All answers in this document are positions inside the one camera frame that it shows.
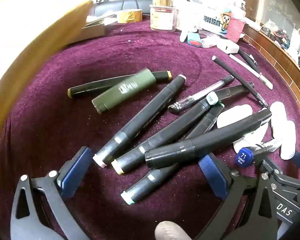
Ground thin black pen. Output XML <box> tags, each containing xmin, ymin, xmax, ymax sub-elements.
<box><xmin>212</xmin><ymin>55</ymin><xmax>268</xmax><ymax>107</ymax></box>

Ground clear gel pen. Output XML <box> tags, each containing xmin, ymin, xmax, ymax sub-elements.
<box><xmin>168</xmin><ymin>75</ymin><xmax>234</xmax><ymax>113</ymax></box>

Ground olive green tube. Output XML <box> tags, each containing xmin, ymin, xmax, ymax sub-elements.
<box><xmin>92</xmin><ymin>69</ymin><xmax>157</xmax><ymax>115</ymax></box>

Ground clear plastic jar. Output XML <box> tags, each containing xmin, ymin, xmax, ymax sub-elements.
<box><xmin>149</xmin><ymin>4</ymin><xmax>177</xmax><ymax>32</ymax></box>

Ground black marker teal label cap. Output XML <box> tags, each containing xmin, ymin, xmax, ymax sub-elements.
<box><xmin>206</xmin><ymin>82</ymin><xmax>255</xmax><ymax>105</ymax></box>

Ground black marker mustard caps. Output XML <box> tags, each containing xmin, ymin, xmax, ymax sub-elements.
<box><xmin>68</xmin><ymin>71</ymin><xmax>172</xmax><ymax>98</ymax></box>

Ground short black pen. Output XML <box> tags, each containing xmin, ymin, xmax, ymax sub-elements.
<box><xmin>237</xmin><ymin>49</ymin><xmax>258</xmax><ymax>72</ymax></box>

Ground gold tape roll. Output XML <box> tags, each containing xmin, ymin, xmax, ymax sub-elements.
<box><xmin>117</xmin><ymin>9</ymin><xmax>143</xmax><ymax>24</ymax></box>

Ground black marker green end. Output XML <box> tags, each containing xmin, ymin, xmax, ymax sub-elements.
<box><xmin>120</xmin><ymin>102</ymin><xmax>225</xmax><ymax>205</ymax></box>

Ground cardboard box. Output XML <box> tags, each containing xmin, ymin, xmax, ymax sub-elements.
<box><xmin>80</xmin><ymin>15</ymin><xmax>120</xmax><ymax>40</ymax></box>

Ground black leather sofa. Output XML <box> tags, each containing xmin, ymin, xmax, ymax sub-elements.
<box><xmin>89</xmin><ymin>0</ymin><xmax>153</xmax><ymax>22</ymax></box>

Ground pink mesh wrapped bottle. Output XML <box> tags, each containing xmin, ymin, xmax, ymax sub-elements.
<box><xmin>226</xmin><ymin>0</ymin><xmax>246</xmax><ymax>43</ymax></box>

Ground person's left hand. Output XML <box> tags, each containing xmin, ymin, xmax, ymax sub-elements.
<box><xmin>155</xmin><ymin>221</ymin><xmax>191</xmax><ymax>240</ymax></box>

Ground blue and red stamp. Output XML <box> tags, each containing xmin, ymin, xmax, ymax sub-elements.
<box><xmin>186</xmin><ymin>31</ymin><xmax>202</xmax><ymax>47</ymax></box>

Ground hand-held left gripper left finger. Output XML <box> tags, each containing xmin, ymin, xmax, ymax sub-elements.
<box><xmin>10</xmin><ymin>146</ymin><xmax>93</xmax><ymax>240</ymax></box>

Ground thick plain black marker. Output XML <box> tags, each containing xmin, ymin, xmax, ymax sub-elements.
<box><xmin>145</xmin><ymin>108</ymin><xmax>272</xmax><ymax>169</ymax></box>

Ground black marker blue cap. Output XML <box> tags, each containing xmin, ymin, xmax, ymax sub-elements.
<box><xmin>235</xmin><ymin>139</ymin><xmax>283</xmax><ymax>166</ymax></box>

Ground slim white pen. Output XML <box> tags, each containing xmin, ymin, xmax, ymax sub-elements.
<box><xmin>229</xmin><ymin>53</ymin><xmax>274</xmax><ymax>90</ymax></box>

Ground gold-framed white board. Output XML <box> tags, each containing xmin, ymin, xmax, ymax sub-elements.
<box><xmin>0</xmin><ymin>0</ymin><xmax>94</xmax><ymax>230</ymax></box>

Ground white power adapter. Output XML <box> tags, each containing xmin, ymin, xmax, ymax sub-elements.
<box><xmin>216</xmin><ymin>38</ymin><xmax>240</xmax><ymax>54</ymax></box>

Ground black marker pink end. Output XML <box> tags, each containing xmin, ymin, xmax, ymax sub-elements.
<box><xmin>93</xmin><ymin>74</ymin><xmax>187</xmax><ymax>168</ymax></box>

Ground wooden glass cabinet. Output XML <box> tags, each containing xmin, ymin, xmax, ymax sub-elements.
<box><xmin>239</xmin><ymin>0</ymin><xmax>300</xmax><ymax>117</ymax></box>

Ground clear plastic bag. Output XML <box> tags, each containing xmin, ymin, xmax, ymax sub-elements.
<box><xmin>199</xmin><ymin>31</ymin><xmax>223</xmax><ymax>48</ymax></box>

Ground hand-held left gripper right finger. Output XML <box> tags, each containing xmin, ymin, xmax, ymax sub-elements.
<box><xmin>195</xmin><ymin>154</ymin><xmax>278</xmax><ymax>240</ymax></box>

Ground small white tube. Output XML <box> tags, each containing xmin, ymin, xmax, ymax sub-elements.
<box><xmin>179</xmin><ymin>29</ymin><xmax>190</xmax><ymax>43</ymax></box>

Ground black marker yellow end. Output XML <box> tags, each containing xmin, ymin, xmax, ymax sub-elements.
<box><xmin>111</xmin><ymin>97</ymin><xmax>210</xmax><ymax>175</ymax></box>

